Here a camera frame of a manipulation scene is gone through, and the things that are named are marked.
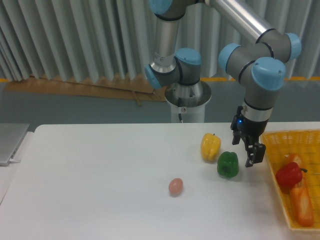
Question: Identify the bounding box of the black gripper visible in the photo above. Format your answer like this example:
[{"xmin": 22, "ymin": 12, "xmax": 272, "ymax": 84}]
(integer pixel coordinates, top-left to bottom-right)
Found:
[{"xmin": 230, "ymin": 106, "xmax": 268, "ymax": 168}]

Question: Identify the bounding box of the brown egg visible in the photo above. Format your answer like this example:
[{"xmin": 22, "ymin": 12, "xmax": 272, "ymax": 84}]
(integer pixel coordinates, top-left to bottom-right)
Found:
[{"xmin": 168, "ymin": 178, "xmax": 184, "ymax": 197}]

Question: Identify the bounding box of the orange baguette bread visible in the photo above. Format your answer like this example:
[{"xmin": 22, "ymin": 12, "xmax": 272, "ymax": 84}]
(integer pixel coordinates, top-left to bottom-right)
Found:
[{"xmin": 287, "ymin": 153, "xmax": 314, "ymax": 227}]

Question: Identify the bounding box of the grey laptop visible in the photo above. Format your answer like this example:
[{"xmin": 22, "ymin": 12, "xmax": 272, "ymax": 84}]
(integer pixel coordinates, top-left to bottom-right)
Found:
[{"xmin": 0, "ymin": 123, "xmax": 29, "ymax": 167}]

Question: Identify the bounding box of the yellow woven basket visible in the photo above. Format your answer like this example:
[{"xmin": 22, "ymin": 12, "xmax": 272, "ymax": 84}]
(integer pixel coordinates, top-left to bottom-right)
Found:
[{"xmin": 261, "ymin": 129, "xmax": 320, "ymax": 235}]

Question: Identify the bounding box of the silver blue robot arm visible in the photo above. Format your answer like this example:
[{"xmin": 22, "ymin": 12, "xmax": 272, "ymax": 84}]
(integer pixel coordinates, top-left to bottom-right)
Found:
[{"xmin": 145, "ymin": 0, "xmax": 302, "ymax": 167}]

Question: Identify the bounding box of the red bell pepper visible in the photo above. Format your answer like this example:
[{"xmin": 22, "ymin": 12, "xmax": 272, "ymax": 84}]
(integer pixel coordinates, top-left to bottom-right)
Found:
[{"xmin": 275, "ymin": 162, "xmax": 308, "ymax": 187}]

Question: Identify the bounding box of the brown cardboard sheet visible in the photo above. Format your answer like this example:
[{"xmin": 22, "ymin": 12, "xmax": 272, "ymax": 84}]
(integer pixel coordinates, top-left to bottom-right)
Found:
[{"xmin": 5, "ymin": 73, "xmax": 166, "ymax": 106}]

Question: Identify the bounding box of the yellow bell pepper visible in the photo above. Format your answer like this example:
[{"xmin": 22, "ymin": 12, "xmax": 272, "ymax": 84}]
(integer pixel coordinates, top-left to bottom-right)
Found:
[{"xmin": 200, "ymin": 133, "xmax": 221, "ymax": 162}]

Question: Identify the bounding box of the green bell pepper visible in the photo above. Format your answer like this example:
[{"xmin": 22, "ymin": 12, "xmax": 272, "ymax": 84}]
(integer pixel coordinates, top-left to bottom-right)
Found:
[{"xmin": 217, "ymin": 151, "xmax": 239, "ymax": 178}]

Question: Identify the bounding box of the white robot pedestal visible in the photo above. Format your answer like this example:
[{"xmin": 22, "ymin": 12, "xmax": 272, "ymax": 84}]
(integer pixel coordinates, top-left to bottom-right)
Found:
[{"xmin": 166, "ymin": 100, "xmax": 209, "ymax": 123}]

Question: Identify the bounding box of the black cable on pedestal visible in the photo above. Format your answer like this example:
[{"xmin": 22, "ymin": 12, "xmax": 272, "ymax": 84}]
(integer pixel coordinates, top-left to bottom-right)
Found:
[{"xmin": 177, "ymin": 97, "xmax": 185, "ymax": 124}]

